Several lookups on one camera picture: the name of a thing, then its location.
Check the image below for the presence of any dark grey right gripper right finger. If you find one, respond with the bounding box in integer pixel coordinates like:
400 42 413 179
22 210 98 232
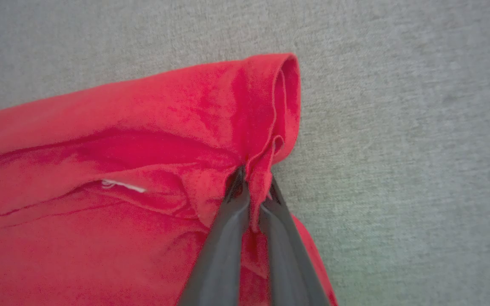
259 176 330 306

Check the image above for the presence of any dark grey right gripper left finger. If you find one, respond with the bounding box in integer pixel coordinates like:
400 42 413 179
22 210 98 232
177 166 251 306

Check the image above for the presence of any red and white basketball jersey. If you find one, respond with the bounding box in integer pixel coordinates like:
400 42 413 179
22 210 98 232
0 53 339 306

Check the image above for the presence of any grey fabric sofa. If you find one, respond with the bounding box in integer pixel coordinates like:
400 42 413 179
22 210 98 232
0 0 490 306

